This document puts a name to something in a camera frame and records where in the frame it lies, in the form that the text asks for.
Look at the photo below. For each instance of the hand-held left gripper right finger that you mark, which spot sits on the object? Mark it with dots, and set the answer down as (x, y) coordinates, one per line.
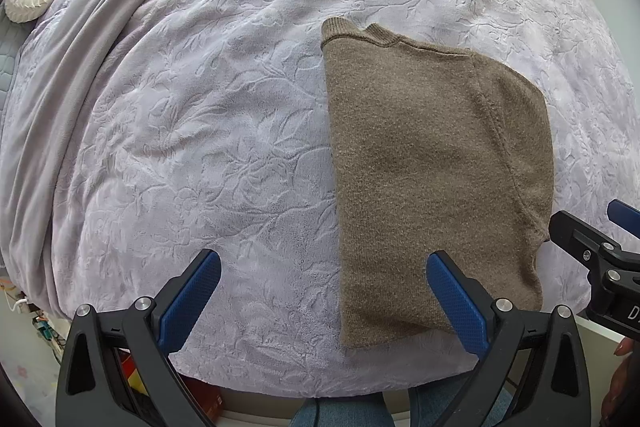
(457, 302)

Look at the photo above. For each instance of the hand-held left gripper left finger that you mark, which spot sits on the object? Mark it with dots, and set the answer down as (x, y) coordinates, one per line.
(192, 302)

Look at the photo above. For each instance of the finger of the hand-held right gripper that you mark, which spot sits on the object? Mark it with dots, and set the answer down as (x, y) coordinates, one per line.
(625, 217)
(575, 237)

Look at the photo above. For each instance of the brown knit sweater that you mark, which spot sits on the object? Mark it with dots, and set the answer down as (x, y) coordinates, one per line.
(425, 157)

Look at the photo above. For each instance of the person's right hand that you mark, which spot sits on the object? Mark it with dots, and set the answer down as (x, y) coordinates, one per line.
(622, 377)

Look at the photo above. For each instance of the red box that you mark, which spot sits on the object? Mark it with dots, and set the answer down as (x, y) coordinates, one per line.
(205, 399)

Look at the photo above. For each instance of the person's blue jeans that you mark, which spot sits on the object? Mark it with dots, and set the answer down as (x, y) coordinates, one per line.
(345, 412)

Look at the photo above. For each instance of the lavender embossed blanket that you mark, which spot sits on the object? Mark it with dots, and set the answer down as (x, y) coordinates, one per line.
(200, 107)

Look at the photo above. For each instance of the grey bed sheet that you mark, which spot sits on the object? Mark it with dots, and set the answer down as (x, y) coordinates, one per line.
(60, 82)

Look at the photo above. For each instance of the grey quilted mattress pad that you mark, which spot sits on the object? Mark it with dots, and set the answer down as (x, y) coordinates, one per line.
(15, 47)

